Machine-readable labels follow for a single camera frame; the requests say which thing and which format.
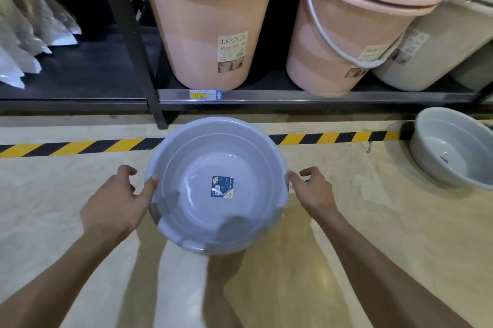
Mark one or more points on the person's right hand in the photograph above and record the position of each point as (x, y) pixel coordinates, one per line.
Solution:
(318, 193)

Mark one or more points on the person's left hand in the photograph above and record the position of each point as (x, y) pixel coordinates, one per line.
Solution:
(111, 208)

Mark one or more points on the person's right thumb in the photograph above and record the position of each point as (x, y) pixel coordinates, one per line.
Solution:
(294, 181)

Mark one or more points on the person's left thumb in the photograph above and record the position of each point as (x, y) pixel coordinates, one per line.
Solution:
(148, 188)

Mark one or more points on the light blue plastic basin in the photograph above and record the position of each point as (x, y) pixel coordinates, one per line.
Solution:
(215, 185)

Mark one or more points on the person's left forearm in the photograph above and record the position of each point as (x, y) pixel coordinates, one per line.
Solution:
(57, 281)

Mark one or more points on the person's right forearm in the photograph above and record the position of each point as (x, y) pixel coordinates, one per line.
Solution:
(381, 277)

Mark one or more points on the yellow black hazard tape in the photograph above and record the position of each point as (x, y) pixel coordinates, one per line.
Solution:
(115, 145)

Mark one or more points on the blue label sticker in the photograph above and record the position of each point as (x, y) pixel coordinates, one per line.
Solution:
(222, 186)

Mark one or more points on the yellow price tag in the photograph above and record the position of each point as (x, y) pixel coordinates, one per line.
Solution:
(200, 95)

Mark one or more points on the black metal shelf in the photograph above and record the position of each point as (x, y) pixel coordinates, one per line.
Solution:
(131, 69)

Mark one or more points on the grey plastic basin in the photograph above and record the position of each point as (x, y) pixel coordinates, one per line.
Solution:
(450, 150)

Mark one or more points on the pink plastic bucket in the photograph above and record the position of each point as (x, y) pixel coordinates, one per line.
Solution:
(208, 23)

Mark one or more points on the cream plastic bucket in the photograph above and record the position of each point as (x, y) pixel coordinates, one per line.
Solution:
(435, 46)

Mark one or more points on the row of white packets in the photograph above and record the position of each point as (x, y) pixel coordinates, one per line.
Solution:
(27, 19)

